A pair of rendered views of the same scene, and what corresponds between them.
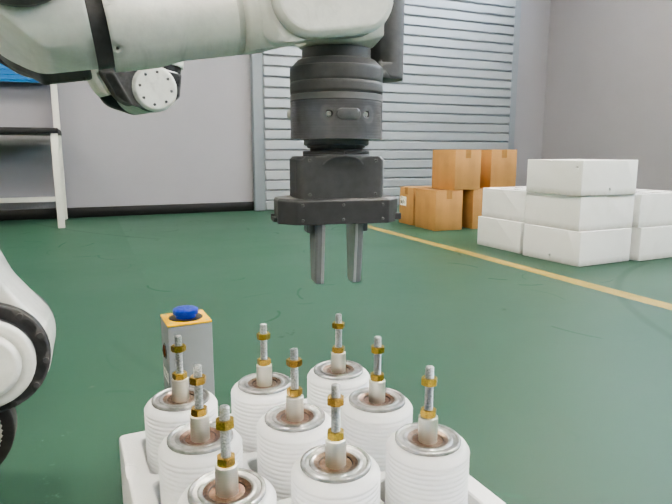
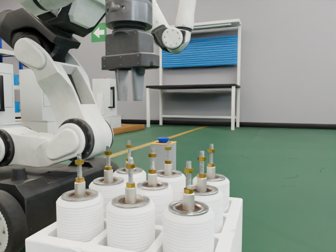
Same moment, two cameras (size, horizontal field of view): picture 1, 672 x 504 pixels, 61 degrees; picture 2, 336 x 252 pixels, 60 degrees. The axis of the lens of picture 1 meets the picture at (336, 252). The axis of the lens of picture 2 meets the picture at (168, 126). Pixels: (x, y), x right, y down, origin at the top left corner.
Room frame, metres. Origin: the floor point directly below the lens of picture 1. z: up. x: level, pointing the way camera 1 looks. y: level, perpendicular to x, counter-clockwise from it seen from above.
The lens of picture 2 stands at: (0.21, -0.45, 0.45)
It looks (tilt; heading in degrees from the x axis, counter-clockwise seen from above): 5 degrees down; 44
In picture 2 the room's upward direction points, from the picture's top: straight up
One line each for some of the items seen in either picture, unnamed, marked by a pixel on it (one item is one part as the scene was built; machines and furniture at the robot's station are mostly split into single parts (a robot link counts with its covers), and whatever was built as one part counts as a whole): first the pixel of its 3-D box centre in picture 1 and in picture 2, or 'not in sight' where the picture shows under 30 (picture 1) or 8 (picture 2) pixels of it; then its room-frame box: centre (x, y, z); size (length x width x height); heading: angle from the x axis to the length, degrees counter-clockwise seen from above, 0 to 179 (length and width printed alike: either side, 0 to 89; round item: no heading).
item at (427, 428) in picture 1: (427, 428); (188, 201); (0.61, -0.11, 0.26); 0.02 x 0.02 x 0.03
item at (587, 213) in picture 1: (577, 209); not in sight; (3.13, -1.33, 0.27); 0.39 x 0.39 x 0.18; 24
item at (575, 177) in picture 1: (580, 176); not in sight; (3.12, -1.33, 0.45); 0.39 x 0.39 x 0.18; 24
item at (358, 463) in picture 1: (335, 463); (130, 201); (0.56, 0.00, 0.25); 0.08 x 0.08 x 0.01
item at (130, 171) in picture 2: (335, 418); (130, 176); (0.56, 0.00, 0.30); 0.01 x 0.01 x 0.08
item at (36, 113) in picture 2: not in sight; (73, 102); (2.07, 3.08, 0.45); 1.51 x 0.57 x 0.74; 23
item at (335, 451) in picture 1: (335, 451); (130, 195); (0.56, 0.00, 0.26); 0.02 x 0.02 x 0.03
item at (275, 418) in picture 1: (294, 417); (152, 185); (0.67, 0.05, 0.25); 0.08 x 0.08 x 0.01
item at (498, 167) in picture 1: (492, 168); not in sight; (4.61, -1.25, 0.45); 0.30 x 0.24 x 0.30; 21
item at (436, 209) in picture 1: (438, 208); not in sight; (4.39, -0.79, 0.15); 0.30 x 0.24 x 0.30; 22
